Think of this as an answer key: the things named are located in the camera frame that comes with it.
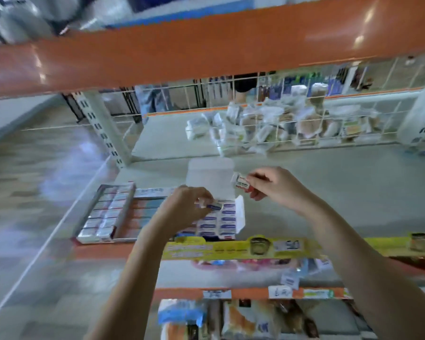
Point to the white orange metal shelf unit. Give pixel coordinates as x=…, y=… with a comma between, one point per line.
x=368, y=180

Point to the row of blue bottles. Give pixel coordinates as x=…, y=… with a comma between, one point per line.
x=326, y=81

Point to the black metal rack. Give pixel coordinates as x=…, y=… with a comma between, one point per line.
x=85, y=106

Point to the person's left hand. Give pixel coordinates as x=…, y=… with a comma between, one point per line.
x=181, y=207

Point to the person's left forearm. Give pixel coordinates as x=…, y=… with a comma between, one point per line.
x=127, y=294

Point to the blue orange snack packet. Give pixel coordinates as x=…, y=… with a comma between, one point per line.
x=181, y=318

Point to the yellow price label strip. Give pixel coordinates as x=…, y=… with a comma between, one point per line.
x=269, y=248

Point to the person's right hand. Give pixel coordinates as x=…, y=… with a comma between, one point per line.
x=287, y=189

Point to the red eraser display box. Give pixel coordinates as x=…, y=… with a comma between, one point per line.
x=103, y=212

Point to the blue white small box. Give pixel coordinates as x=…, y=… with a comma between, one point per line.
x=214, y=206

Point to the person's right forearm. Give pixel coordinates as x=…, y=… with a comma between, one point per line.
x=375, y=272

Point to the pile of white packets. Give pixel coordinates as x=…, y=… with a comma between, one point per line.
x=290, y=124

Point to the box of pink-blue erasers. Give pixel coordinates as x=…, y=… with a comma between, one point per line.
x=145, y=209

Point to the red white small box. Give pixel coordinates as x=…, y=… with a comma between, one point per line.
x=241, y=182

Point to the row of blue packages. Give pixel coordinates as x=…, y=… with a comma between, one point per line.
x=92, y=14

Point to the blue white eraser box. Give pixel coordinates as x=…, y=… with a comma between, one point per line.
x=205, y=170

